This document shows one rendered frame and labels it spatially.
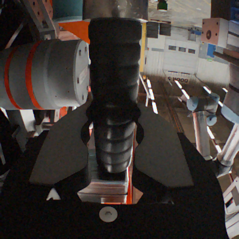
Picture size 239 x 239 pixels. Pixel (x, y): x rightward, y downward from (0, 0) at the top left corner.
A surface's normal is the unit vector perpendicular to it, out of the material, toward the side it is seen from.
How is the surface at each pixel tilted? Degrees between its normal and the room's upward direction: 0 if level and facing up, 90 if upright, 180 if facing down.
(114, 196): 90
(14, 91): 86
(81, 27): 90
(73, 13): 102
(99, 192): 90
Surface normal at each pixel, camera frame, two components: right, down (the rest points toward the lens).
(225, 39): -0.09, 0.54
